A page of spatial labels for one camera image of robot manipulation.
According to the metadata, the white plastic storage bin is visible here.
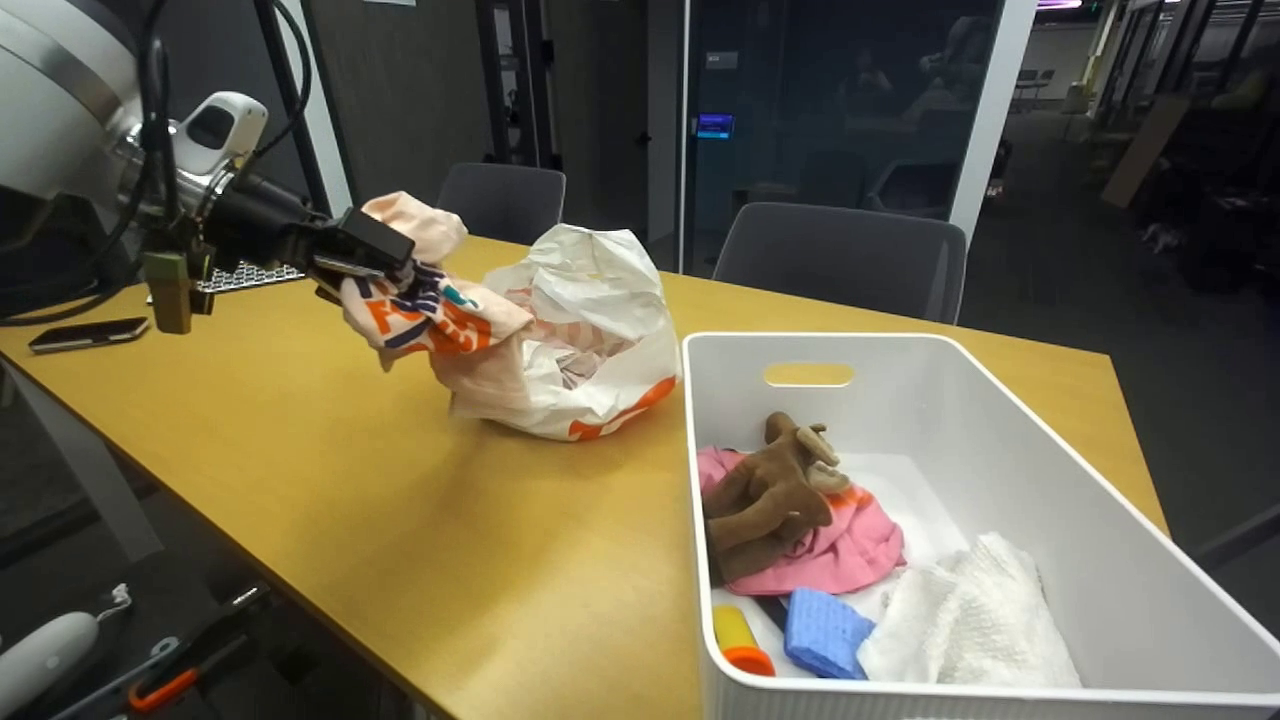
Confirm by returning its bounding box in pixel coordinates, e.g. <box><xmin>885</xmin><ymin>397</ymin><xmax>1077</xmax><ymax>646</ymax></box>
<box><xmin>677</xmin><ymin>329</ymin><xmax>1280</xmax><ymax>720</ymax></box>

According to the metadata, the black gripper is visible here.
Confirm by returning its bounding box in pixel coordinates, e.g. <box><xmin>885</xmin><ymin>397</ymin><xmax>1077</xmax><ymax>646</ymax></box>
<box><xmin>195</xmin><ymin>177</ymin><xmax>452</xmax><ymax>372</ymax></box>

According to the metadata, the white towel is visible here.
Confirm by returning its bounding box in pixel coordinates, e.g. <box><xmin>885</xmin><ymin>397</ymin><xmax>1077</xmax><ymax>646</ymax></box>
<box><xmin>852</xmin><ymin>528</ymin><xmax>1083</xmax><ymax>693</ymax></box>

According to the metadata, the blue sponge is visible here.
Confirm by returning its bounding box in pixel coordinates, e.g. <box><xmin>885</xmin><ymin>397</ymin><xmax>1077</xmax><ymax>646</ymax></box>
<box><xmin>780</xmin><ymin>587</ymin><xmax>881</xmax><ymax>683</ymax></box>

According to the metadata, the pale pink shirt orange print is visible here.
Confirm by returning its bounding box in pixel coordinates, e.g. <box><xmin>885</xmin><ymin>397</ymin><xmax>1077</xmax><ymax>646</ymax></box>
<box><xmin>336</xmin><ymin>188</ymin><xmax>541</xmax><ymax>410</ymax></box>

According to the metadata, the orange handled black tool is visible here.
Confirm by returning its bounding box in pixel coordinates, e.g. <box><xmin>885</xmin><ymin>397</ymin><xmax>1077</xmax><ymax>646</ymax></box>
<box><xmin>125</xmin><ymin>583</ymin><xmax>262</xmax><ymax>720</ymax></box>

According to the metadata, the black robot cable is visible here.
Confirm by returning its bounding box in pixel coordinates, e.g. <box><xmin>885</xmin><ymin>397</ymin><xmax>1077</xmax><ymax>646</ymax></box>
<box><xmin>125</xmin><ymin>0</ymin><xmax>333</xmax><ymax>217</ymax></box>

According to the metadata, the brown plush toy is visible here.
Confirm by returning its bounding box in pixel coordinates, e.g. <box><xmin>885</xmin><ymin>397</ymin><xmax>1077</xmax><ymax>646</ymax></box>
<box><xmin>700</xmin><ymin>410</ymin><xmax>874</xmax><ymax>587</ymax></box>

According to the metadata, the black smartphone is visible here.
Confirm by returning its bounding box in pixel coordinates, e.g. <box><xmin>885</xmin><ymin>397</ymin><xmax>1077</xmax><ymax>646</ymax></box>
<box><xmin>28</xmin><ymin>318</ymin><xmax>150</xmax><ymax>362</ymax></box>

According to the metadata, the white orange plastic bag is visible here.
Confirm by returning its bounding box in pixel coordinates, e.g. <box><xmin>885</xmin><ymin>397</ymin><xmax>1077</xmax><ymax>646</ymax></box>
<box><xmin>442</xmin><ymin>221</ymin><xmax>682</xmax><ymax>449</ymax></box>

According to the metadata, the white handled tool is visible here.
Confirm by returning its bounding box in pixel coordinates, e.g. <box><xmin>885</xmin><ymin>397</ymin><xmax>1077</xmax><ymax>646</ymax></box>
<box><xmin>0</xmin><ymin>580</ymin><xmax>137</xmax><ymax>720</ymax></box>

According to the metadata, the bright pink cloth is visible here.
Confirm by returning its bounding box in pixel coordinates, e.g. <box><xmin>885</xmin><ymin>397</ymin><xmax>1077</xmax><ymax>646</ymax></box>
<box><xmin>695</xmin><ymin>445</ymin><xmax>912</xmax><ymax>600</ymax></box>

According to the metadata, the yellow orange small item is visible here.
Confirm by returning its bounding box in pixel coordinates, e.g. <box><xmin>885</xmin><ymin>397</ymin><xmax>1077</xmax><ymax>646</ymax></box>
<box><xmin>711</xmin><ymin>600</ymin><xmax>780</xmax><ymax>682</ymax></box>

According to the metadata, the grey office chair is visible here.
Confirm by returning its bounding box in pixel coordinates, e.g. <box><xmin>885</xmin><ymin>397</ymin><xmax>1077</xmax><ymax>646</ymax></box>
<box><xmin>711</xmin><ymin>197</ymin><xmax>966</xmax><ymax>329</ymax></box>
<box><xmin>438</xmin><ymin>162</ymin><xmax>570</xmax><ymax>248</ymax></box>

